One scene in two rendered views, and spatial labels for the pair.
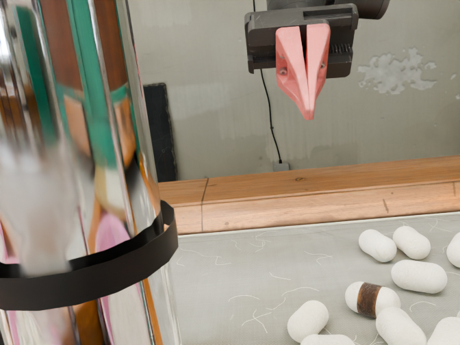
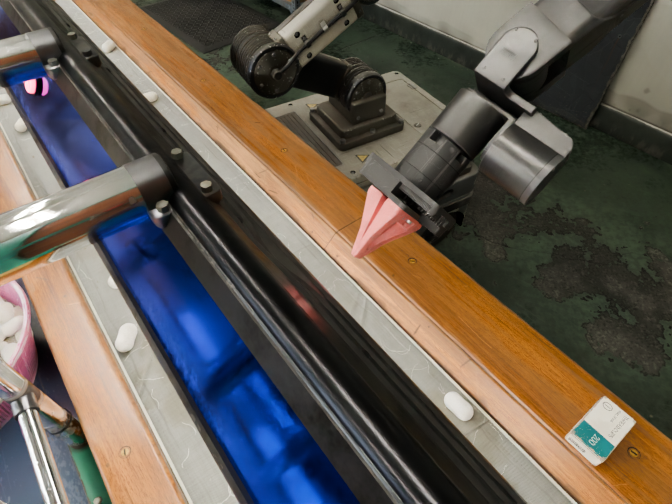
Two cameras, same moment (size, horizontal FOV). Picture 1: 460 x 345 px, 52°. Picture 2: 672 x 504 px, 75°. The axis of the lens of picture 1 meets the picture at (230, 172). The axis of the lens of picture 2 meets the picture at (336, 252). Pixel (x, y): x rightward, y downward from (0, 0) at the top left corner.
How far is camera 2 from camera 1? 45 cm
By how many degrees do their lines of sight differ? 51
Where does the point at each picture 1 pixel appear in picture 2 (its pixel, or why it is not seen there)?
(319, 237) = (355, 312)
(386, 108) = not seen: outside the picture
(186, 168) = (633, 68)
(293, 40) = (372, 202)
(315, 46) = (381, 218)
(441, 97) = not seen: outside the picture
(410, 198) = (434, 340)
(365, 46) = not seen: outside the picture
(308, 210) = (377, 289)
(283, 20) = (380, 179)
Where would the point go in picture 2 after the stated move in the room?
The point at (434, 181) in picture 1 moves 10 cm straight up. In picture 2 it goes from (461, 346) to (483, 297)
